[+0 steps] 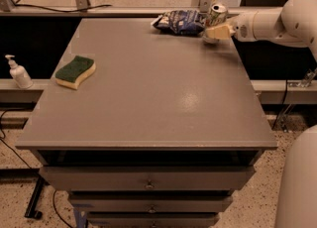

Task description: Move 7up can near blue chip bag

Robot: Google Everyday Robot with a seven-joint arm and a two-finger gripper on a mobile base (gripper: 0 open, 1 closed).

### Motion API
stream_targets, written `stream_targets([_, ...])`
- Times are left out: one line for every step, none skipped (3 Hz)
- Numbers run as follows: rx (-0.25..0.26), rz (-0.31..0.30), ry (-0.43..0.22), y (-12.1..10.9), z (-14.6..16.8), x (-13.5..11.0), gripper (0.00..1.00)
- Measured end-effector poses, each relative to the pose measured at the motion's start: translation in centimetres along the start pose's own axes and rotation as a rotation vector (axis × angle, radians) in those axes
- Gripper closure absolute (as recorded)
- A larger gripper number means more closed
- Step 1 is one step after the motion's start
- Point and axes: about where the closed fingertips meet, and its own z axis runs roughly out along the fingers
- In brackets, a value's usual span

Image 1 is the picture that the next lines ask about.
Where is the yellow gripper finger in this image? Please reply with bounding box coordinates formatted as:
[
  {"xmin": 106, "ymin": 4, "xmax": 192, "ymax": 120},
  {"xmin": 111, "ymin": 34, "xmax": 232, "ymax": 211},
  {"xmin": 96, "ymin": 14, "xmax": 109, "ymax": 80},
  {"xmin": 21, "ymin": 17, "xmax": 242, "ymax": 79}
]
[{"xmin": 205, "ymin": 23, "xmax": 235, "ymax": 40}]

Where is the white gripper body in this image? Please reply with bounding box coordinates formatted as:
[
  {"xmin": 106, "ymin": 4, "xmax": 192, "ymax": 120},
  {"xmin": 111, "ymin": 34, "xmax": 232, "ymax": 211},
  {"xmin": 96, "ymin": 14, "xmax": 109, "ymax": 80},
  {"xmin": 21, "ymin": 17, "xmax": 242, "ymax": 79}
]
[{"xmin": 232, "ymin": 12, "xmax": 257, "ymax": 42}]

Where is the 7up soda can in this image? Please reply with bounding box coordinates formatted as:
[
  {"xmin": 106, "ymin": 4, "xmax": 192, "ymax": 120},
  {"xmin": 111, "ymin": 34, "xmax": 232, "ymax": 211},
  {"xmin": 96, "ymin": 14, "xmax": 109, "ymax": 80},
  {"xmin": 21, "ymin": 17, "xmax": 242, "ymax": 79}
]
[{"xmin": 201, "ymin": 2, "xmax": 230, "ymax": 45}]

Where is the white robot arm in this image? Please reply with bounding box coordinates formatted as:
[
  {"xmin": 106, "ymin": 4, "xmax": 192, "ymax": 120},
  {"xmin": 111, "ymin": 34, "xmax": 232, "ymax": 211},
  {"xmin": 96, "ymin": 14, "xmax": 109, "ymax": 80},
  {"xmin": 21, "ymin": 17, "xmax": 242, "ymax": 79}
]
[{"xmin": 205, "ymin": 0, "xmax": 317, "ymax": 228}]

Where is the blue chip bag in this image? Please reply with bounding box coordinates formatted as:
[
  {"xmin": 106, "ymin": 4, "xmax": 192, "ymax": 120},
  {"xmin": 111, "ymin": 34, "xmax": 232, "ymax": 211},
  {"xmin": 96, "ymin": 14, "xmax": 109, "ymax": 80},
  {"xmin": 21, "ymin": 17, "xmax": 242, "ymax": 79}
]
[{"xmin": 151, "ymin": 10, "xmax": 205, "ymax": 36}]

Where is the grey drawer cabinet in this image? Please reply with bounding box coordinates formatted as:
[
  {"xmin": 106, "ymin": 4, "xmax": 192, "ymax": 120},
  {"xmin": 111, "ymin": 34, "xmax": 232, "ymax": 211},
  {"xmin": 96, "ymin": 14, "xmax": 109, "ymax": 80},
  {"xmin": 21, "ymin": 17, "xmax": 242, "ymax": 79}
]
[{"xmin": 15, "ymin": 17, "xmax": 278, "ymax": 228}]

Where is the green yellow sponge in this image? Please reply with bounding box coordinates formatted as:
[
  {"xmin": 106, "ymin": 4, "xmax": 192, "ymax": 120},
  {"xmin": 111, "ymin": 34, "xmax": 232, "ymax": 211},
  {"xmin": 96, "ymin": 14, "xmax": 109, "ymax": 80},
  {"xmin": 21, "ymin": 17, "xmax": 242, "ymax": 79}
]
[{"xmin": 55, "ymin": 56, "xmax": 96, "ymax": 90}]

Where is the white pump bottle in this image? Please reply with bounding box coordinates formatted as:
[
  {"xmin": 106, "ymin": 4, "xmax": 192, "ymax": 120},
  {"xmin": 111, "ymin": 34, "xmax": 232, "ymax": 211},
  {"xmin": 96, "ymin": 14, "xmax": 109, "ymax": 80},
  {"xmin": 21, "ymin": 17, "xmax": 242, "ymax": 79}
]
[{"xmin": 5, "ymin": 55, "xmax": 33, "ymax": 89}]

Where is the top grey drawer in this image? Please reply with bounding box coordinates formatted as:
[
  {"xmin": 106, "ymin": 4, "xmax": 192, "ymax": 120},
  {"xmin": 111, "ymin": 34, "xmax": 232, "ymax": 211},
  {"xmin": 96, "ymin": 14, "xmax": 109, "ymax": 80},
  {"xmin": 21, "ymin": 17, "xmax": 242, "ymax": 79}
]
[{"xmin": 40, "ymin": 167, "xmax": 255, "ymax": 191}]

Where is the grey drawer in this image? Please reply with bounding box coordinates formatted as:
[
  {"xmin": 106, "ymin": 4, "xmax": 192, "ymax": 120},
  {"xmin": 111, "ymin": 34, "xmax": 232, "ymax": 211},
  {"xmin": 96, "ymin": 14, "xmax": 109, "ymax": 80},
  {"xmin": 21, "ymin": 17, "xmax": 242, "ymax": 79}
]
[
  {"xmin": 40, "ymin": 167, "xmax": 255, "ymax": 191},
  {"xmin": 69, "ymin": 194, "xmax": 232, "ymax": 213},
  {"xmin": 87, "ymin": 212, "xmax": 219, "ymax": 228}
]

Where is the middle grey drawer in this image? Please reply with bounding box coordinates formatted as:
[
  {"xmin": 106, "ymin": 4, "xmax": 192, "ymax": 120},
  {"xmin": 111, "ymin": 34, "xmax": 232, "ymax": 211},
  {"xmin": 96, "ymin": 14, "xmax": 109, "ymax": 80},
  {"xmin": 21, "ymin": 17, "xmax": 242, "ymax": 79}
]
[{"xmin": 69, "ymin": 194, "xmax": 232, "ymax": 213}]

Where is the bottom grey drawer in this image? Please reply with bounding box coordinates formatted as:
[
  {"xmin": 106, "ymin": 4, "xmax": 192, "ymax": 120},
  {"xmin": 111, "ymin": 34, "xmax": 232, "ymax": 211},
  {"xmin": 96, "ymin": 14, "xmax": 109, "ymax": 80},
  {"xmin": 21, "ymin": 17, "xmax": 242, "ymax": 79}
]
[{"xmin": 87, "ymin": 212, "xmax": 219, "ymax": 228}]

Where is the black cable on rail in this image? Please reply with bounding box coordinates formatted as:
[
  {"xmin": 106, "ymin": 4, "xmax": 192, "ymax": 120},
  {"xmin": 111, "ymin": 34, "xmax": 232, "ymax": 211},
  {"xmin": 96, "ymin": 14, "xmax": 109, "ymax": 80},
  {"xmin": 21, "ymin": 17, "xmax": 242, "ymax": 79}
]
[{"xmin": 13, "ymin": 3, "xmax": 114, "ymax": 14}]

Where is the black floor cable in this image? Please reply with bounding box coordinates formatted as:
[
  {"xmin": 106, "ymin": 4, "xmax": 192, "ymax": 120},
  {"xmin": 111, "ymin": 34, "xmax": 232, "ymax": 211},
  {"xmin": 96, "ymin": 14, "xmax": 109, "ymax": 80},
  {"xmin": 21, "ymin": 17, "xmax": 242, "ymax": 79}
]
[{"xmin": 0, "ymin": 107, "xmax": 34, "ymax": 171}]

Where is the black metal floor bracket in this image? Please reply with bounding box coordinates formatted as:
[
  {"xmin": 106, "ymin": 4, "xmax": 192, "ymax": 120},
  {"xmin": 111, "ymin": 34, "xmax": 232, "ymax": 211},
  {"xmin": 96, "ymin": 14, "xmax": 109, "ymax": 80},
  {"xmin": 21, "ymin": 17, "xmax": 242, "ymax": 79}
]
[{"xmin": 24, "ymin": 176, "xmax": 45, "ymax": 220}]

